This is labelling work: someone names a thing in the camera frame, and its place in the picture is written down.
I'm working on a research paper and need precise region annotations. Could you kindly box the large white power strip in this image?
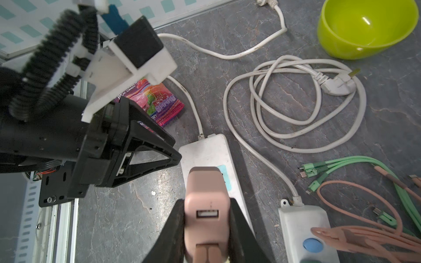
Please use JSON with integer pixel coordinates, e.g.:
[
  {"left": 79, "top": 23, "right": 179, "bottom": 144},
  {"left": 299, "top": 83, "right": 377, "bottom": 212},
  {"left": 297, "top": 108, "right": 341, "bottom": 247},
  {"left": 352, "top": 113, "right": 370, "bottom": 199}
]
[{"left": 179, "top": 134, "right": 254, "bottom": 230}]

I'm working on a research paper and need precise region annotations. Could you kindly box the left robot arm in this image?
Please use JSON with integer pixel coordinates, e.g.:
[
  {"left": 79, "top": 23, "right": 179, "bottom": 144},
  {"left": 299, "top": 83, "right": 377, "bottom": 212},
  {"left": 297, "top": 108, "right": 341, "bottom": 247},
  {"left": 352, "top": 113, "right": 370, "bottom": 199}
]
[{"left": 1, "top": 68, "right": 182, "bottom": 207}]

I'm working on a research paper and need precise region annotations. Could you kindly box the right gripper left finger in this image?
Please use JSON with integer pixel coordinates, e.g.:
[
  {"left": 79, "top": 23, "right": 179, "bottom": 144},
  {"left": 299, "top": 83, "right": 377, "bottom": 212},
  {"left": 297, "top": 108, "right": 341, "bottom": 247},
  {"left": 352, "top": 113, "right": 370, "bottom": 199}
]
[{"left": 143, "top": 199, "right": 185, "bottom": 263}]

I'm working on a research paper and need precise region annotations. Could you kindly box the green plastic bowl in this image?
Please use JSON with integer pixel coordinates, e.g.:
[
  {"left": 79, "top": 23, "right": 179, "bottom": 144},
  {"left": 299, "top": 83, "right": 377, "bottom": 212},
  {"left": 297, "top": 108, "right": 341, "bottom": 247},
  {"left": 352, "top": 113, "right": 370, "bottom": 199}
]
[{"left": 317, "top": 0, "right": 419, "bottom": 60}]

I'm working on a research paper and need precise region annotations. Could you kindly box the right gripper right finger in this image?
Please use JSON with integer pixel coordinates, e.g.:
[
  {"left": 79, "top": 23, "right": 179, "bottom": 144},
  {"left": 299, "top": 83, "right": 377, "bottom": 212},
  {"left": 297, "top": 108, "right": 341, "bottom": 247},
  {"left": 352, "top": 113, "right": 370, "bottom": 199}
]
[{"left": 228, "top": 198, "right": 270, "bottom": 263}]

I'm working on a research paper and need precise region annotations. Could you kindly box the purple candy bag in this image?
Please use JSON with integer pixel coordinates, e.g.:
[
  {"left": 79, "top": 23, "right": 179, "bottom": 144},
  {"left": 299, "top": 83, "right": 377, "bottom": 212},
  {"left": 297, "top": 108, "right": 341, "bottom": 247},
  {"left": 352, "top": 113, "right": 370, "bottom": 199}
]
[{"left": 114, "top": 78, "right": 184, "bottom": 127}]

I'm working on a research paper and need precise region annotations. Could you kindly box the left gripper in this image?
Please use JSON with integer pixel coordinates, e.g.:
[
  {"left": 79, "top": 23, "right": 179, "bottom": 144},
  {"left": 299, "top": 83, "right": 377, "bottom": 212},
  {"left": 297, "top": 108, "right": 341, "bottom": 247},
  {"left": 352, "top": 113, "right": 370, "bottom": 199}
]
[{"left": 38, "top": 98, "right": 182, "bottom": 208}]

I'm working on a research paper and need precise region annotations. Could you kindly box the pink charger plug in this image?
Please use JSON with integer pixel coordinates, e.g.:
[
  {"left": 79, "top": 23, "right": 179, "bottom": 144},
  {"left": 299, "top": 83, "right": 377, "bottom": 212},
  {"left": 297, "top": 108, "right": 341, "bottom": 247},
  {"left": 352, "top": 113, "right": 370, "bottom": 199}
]
[{"left": 184, "top": 170, "right": 230, "bottom": 263}]

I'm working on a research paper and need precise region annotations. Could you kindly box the small white power strip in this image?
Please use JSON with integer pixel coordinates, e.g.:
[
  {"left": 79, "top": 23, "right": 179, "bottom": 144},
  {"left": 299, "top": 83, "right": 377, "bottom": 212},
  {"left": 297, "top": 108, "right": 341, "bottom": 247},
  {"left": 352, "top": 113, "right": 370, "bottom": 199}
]
[{"left": 278, "top": 199, "right": 339, "bottom": 263}]

